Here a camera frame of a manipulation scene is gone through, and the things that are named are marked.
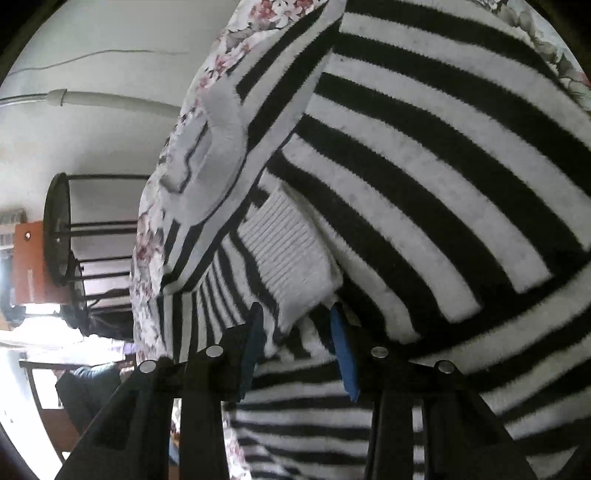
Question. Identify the black and white striped sweater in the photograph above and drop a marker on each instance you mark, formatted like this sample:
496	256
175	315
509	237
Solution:
415	184

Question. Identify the wooden chair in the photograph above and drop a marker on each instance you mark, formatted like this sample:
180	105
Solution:
64	434

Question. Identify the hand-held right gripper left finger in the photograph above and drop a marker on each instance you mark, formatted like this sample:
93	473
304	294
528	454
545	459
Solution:
253	350

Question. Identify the black round metal side table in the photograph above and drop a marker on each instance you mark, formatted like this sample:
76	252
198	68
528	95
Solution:
55	221

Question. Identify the white ribbed radiator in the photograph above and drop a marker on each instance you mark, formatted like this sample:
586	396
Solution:
11	219

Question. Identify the dark cloth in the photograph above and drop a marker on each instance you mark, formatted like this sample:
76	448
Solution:
87	392

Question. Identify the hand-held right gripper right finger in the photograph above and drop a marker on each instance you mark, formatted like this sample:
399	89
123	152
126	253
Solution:
344	360

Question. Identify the white wall pipe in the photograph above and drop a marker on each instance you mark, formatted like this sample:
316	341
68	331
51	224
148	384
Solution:
115	99

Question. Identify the floral bedsheet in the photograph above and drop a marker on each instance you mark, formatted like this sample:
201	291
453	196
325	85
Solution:
277	11

